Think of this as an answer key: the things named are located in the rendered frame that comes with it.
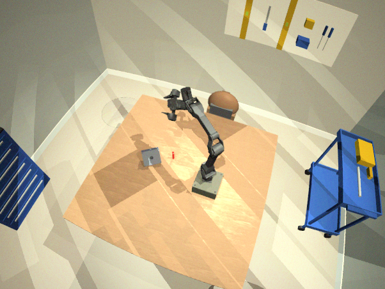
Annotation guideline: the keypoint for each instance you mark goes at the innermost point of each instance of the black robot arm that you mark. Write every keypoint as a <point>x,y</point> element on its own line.
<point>197,111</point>

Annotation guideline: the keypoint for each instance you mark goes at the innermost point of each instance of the grey square panel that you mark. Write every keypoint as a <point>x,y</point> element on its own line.
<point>151,156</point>

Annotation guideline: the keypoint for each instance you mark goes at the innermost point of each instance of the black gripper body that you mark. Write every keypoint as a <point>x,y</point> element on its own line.
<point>176,94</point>

